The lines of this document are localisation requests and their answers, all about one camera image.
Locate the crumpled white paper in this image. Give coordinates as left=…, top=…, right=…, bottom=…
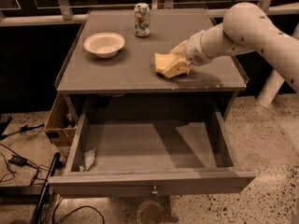
left=79, top=149, right=95, bottom=172

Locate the black pole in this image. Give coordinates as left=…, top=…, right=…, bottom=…
left=30, top=152, right=61, bottom=224

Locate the metal drawer knob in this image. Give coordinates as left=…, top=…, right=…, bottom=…
left=150, top=186, right=159, bottom=196

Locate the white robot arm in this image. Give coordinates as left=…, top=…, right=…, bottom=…
left=155, top=2, right=299, bottom=106

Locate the black power adapter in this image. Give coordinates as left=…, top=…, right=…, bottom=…
left=8, top=155, right=27, bottom=167

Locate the cardboard box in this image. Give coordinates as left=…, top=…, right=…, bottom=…
left=44, top=95, right=77, bottom=147

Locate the grey counter cabinet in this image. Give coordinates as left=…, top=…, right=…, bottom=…
left=54, top=8, right=249, bottom=123

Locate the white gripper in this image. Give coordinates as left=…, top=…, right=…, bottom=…
left=162, top=31, right=211, bottom=78

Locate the white bowl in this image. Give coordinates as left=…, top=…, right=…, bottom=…
left=84, top=33, right=125, bottom=59

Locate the open grey top drawer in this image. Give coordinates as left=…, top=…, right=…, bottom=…
left=50, top=112, right=255, bottom=198

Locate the yellow sponge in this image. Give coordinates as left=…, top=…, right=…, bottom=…
left=154, top=53, right=177, bottom=74

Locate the black tool on floor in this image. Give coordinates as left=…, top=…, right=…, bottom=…
left=0, top=116, right=45, bottom=141

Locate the black cable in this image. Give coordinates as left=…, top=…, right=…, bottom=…
left=0, top=143, right=50, bottom=185

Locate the green white soda can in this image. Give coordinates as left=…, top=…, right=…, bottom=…
left=134, top=3, right=150, bottom=37

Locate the metal railing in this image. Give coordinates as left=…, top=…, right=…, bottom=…
left=0, top=0, right=299, bottom=28

